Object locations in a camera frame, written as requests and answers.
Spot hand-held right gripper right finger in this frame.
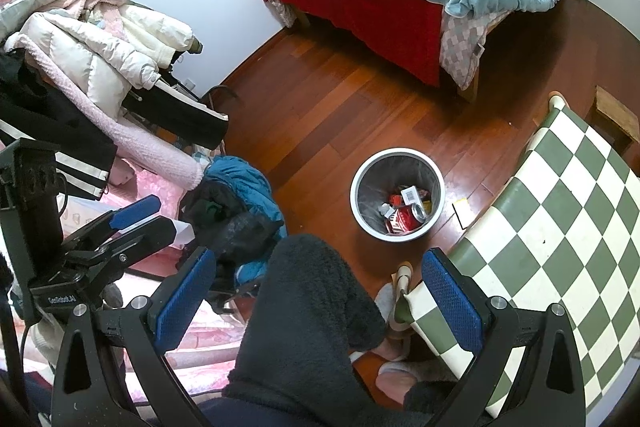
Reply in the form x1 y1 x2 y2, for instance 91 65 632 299
420 248 587 427

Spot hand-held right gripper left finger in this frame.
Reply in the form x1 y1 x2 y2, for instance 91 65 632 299
50 246 218 427

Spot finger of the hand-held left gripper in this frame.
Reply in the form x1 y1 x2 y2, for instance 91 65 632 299
107 194 162 232
102 216 179 269

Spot red soda can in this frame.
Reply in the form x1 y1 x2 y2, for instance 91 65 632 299
387 203 427 234

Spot white trash bin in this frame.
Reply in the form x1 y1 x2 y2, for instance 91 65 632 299
350 148 446 240

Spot pink printed sheet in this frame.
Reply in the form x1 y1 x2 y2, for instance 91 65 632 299
30 167 256 400

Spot grey slipper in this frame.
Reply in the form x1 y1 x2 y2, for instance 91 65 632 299
375 359 453 408
372 283 408 340

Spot pile of clothes on chair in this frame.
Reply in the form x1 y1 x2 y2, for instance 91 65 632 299
5 32 206 188

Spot dark cloth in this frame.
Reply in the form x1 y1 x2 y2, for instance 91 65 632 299
179 184 283 264

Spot black jacket with white stripes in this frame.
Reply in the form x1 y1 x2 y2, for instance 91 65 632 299
0 49 119 201

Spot black pants with white stripes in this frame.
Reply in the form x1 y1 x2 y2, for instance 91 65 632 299
122 79 231 148

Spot blue cloth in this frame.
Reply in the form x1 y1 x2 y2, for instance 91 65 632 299
204 155 288 268

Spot person's leg in dark pants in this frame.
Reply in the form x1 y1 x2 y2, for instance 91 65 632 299
222 234 388 427

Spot green white checkered tablecloth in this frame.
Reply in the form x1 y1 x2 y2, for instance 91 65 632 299
395 94 640 418

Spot white puffer jacket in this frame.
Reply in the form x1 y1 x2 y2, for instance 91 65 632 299
5 2 196 108

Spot wooden bed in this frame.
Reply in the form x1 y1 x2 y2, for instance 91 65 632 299
259 0 577 104

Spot small wooden stool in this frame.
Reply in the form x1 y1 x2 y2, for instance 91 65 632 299
592 86 640 154

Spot red bed sheet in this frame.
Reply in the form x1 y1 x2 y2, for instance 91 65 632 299
259 0 446 88

